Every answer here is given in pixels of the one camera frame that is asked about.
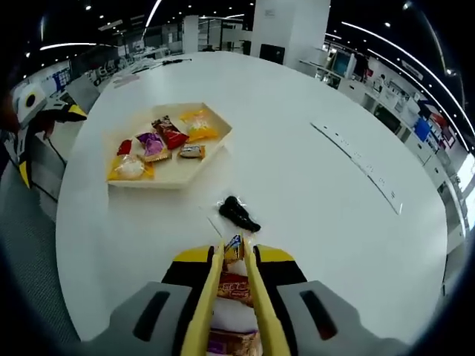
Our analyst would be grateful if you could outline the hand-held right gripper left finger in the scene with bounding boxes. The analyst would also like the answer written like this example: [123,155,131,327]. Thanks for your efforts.
[79,244,216,356]

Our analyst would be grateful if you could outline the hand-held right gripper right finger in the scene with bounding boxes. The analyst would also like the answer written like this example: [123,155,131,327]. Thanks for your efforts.
[252,244,411,356]

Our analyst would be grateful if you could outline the gold purple food packet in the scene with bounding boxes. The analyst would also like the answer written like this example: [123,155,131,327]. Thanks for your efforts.
[207,328,261,356]

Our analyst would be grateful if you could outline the red label food packet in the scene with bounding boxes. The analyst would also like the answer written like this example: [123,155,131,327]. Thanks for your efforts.
[217,272,255,307]

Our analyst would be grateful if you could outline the blue yellow food packet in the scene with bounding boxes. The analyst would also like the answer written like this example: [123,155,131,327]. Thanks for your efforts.
[222,233,246,264]

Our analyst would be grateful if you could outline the beige hexagonal container tray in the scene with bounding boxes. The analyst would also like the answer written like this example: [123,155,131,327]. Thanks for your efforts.
[105,102,234,191]

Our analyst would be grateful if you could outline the small gold food packet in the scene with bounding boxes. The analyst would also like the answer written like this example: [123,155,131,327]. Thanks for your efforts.
[179,144,206,159]

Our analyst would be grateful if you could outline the black food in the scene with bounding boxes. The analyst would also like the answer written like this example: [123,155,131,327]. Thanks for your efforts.
[207,195,261,238]

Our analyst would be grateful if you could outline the person's left hand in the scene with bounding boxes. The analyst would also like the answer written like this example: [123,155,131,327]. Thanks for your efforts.
[41,118,57,141]

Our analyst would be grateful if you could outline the grey mesh office chair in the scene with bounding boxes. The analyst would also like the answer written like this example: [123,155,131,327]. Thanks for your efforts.
[0,162,81,344]

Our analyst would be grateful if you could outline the black tool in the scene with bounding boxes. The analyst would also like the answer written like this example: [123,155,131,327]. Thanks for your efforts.
[159,56,194,67]

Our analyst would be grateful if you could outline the blue box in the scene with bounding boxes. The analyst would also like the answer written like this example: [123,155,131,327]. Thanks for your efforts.
[413,116,433,142]

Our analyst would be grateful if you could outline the white low cabinet row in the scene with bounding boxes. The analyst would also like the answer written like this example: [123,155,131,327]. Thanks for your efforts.
[333,70,465,223]

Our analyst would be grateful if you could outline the teal screen monitor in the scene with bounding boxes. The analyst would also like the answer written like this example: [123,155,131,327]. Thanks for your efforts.
[332,50,353,77]

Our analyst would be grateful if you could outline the black cable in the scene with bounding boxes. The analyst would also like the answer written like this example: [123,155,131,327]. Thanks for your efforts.
[46,136,68,166]

